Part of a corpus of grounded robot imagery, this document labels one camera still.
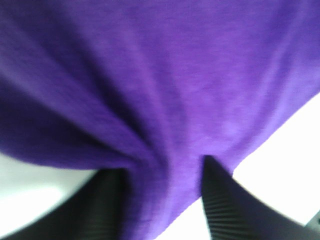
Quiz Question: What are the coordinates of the purple towel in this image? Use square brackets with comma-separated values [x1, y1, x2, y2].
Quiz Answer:
[0, 0, 320, 240]

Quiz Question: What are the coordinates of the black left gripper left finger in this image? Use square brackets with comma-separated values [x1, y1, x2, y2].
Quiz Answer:
[5, 169, 127, 240]

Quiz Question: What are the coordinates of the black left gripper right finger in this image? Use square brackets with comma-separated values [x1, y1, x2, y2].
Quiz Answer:
[201, 155, 320, 240]

